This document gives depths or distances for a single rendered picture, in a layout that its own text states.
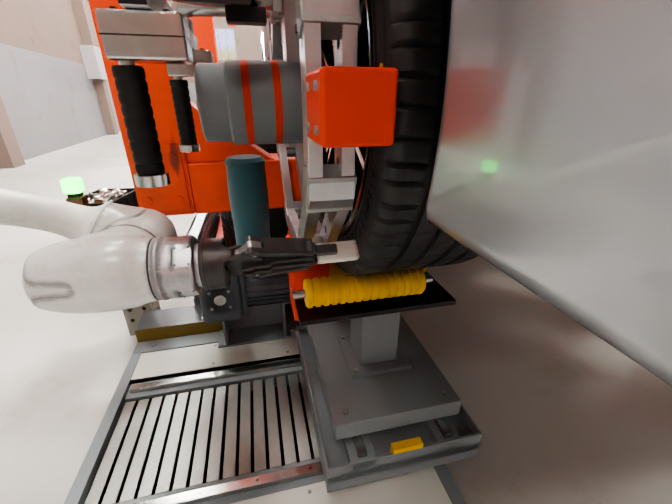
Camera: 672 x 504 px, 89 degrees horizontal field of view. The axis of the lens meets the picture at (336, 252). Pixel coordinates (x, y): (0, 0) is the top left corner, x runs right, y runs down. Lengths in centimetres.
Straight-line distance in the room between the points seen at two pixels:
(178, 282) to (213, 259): 5
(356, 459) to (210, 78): 77
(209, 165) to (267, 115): 55
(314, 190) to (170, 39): 24
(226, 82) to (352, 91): 32
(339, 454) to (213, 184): 83
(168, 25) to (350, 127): 26
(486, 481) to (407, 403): 31
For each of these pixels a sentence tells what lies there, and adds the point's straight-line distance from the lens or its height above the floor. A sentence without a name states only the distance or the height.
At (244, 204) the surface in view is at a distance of 80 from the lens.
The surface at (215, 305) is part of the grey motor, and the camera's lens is 108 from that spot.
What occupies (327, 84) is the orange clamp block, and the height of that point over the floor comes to 87.
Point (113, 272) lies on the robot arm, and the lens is 51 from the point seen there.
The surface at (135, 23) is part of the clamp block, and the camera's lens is 51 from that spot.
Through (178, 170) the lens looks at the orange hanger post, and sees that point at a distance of 116.
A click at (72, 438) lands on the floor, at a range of 130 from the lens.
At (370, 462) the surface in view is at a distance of 84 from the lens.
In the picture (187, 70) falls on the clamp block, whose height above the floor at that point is 91.
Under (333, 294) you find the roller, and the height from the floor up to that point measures 52.
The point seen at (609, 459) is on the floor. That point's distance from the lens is 126.
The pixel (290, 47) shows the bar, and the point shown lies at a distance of 67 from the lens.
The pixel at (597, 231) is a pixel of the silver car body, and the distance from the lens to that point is 21.
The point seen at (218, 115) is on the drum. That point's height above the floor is 83.
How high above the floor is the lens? 86
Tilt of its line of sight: 24 degrees down
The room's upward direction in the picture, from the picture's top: straight up
